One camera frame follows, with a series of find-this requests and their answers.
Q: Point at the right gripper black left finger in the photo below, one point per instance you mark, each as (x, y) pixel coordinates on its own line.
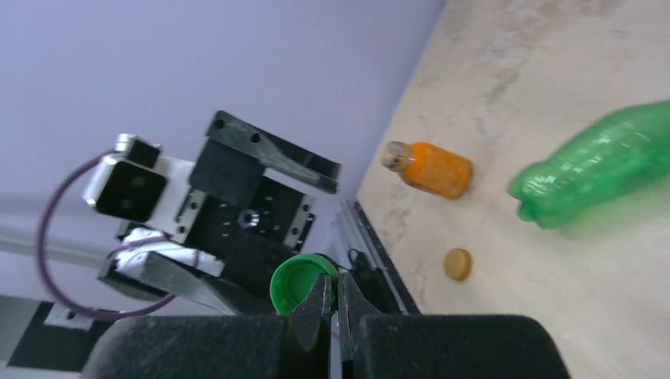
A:
(252, 346)

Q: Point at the green bottle cap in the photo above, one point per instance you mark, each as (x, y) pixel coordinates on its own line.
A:
(292, 281)

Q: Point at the orange bottle cap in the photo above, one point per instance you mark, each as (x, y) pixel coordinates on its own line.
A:
(457, 264)

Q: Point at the orange juice bottle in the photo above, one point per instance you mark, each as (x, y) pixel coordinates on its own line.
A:
(429, 168)

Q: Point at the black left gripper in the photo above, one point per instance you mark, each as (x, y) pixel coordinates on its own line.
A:
(248, 221)

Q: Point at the green plastic bottle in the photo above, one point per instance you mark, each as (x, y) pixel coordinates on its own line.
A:
(618, 154)

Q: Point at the aluminium frame rail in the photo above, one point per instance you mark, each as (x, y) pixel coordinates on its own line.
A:
(352, 229)

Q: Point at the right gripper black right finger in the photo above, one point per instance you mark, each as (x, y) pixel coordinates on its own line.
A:
(379, 345)

